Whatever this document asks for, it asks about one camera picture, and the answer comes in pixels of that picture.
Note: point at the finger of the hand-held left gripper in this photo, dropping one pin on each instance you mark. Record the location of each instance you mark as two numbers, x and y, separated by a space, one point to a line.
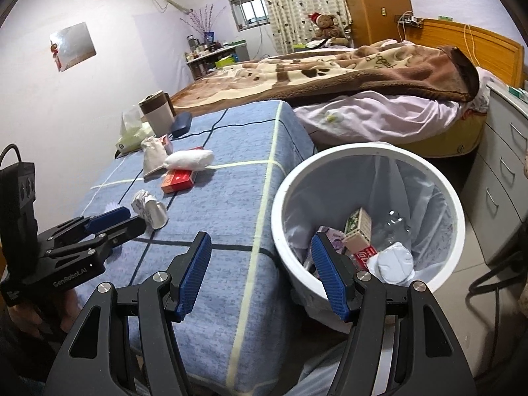
128 227
107 216

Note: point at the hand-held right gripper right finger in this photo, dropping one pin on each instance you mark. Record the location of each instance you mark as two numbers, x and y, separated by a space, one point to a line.
330 276

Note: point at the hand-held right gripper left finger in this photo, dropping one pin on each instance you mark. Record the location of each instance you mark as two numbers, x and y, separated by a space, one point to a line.
194 272

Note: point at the purple foam net sleeve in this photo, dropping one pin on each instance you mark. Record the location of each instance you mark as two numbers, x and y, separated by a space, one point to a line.
123 251

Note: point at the white paper wrapper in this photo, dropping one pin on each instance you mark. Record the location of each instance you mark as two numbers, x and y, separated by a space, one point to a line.
154 214

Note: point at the white round bin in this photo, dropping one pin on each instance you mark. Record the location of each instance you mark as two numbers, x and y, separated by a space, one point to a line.
293 264

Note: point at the purple milk carton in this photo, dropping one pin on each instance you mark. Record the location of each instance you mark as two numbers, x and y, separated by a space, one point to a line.
332 237

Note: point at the pink metal can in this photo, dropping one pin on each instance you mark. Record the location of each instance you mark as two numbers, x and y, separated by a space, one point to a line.
365 258

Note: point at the beige medicine box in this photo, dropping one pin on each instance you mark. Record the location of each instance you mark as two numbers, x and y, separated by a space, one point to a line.
359 227

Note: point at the red box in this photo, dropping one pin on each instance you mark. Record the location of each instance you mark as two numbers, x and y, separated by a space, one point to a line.
177 181

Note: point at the white cloth pouch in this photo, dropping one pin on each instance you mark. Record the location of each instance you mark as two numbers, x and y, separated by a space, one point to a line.
152 156

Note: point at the clear plastic water bottle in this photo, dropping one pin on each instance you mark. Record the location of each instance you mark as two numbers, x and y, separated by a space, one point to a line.
392 227

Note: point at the white towel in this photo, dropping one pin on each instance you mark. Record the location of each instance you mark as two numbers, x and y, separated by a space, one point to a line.
189 160

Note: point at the translucent bin liner bag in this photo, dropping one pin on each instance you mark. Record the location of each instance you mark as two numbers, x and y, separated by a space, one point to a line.
429 198

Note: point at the person's left hand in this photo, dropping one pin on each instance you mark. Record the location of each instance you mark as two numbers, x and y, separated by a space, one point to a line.
72 309

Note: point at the blue checked table cloth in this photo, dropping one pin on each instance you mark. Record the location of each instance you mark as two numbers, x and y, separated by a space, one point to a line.
231 255

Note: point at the green white tissue pack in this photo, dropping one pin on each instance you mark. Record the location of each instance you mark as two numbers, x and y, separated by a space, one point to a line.
132 138

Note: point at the brown white thermos mug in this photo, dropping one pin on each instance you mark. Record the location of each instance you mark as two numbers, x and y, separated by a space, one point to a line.
159 117

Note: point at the dark blue glasses case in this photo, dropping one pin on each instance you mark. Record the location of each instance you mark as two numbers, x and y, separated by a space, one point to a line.
181 123

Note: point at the pale pink bed sheet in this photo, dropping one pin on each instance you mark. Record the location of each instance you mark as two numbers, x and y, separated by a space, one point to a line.
371 115

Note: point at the black metal chair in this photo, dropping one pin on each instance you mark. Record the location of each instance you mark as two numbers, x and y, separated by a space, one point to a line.
497 305

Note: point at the red hanging ornament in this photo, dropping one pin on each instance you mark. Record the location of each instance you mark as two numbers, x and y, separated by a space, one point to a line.
55 51

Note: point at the cluttered dressing table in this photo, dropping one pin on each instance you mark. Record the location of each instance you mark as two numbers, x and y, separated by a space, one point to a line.
202 64

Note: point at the yellow bed base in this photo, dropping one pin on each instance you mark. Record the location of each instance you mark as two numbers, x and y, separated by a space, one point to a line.
453 140

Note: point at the grey drawer cabinet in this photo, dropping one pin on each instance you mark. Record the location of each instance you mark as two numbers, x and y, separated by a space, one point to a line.
495 173

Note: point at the brown printed blanket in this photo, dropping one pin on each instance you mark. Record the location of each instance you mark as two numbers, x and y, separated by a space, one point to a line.
330 70

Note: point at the pink blossom branches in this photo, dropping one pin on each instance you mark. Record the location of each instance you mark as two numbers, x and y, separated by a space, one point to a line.
205 18

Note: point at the small barred window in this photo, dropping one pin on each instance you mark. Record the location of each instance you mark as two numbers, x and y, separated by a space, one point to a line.
247 10

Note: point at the brown teddy bear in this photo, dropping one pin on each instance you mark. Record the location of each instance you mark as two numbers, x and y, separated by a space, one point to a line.
328 29

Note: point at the green white medicine box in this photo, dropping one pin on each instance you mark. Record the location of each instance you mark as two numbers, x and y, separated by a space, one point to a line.
517 92

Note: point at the white power strip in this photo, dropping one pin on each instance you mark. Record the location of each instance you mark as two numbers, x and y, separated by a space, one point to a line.
408 19

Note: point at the heart print curtain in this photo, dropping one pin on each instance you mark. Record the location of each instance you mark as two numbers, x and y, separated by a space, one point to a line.
297 4

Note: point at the wooden wardrobe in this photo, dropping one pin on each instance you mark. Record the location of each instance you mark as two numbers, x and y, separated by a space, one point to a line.
371 4

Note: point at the wooden bed headboard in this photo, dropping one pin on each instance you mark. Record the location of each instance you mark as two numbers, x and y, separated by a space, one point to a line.
474 41

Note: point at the silver wall poster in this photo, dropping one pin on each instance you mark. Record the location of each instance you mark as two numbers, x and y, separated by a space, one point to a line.
76 45

